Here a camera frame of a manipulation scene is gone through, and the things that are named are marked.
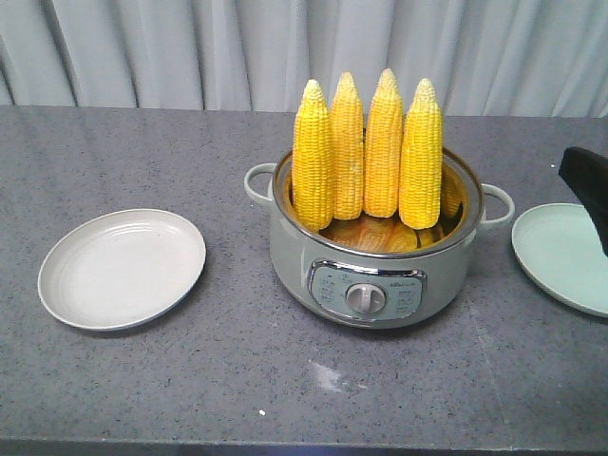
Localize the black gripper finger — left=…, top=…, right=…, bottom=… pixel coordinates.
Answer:
left=559, top=146, right=607, bottom=255

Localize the yellow corn cob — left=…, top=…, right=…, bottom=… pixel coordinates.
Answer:
left=364, top=68, right=403, bottom=218
left=330, top=72, right=364, bottom=220
left=398, top=78, right=443, bottom=230
left=292, top=79, right=333, bottom=232

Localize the light green round plate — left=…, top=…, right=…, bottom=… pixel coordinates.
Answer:
left=511, top=203, right=607, bottom=317

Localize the white pleated curtain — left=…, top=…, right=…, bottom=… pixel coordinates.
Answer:
left=1, top=1, right=607, bottom=117

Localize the green electric cooking pot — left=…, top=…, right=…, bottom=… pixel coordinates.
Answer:
left=244, top=151, right=515, bottom=329

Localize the beige round plate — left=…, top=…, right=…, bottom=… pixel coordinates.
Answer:
left=37, top=209, right=206, bottom=332

